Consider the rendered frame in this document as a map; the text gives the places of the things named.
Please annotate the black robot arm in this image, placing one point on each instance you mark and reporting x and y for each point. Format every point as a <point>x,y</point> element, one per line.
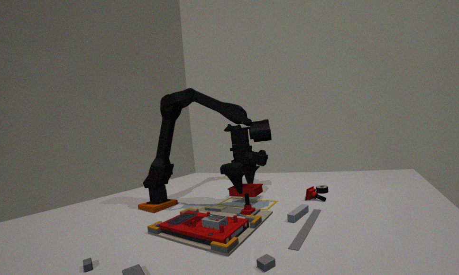
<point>170,106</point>

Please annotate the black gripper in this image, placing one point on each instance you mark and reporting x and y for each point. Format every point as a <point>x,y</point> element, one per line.
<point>237,168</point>

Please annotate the black toy tyre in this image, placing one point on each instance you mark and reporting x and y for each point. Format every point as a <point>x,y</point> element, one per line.
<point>322,189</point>

